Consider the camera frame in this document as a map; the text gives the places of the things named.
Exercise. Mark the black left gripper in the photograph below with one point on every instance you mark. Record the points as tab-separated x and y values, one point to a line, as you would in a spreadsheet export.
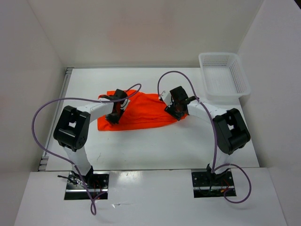
111	120

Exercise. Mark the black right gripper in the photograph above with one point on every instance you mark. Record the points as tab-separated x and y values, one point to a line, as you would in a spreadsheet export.
170	110

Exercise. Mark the orange shorts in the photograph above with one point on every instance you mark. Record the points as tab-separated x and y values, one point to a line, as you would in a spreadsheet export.
144	111

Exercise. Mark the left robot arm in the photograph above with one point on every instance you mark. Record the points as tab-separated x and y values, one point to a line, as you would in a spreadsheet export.
71	131

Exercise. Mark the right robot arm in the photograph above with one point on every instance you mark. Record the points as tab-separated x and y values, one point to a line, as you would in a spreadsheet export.
230	130

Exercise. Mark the white plastic basket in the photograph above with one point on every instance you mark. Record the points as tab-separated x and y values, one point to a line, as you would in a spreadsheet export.
223	76

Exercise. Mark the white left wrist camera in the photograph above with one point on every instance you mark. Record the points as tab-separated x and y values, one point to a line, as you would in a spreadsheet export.
124	105

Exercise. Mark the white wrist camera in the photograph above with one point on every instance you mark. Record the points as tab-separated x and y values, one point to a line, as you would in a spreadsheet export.
167	98
124	105

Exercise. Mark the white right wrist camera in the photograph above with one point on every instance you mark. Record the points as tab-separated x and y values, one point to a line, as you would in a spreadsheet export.
167	98

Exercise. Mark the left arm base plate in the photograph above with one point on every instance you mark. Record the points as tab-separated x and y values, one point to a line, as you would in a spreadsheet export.
98	187

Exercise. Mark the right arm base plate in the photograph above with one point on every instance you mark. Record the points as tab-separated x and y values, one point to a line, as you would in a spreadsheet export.
203	187

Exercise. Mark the aluminium table edge rail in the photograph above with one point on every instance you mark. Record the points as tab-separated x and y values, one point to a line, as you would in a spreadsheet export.
44	158

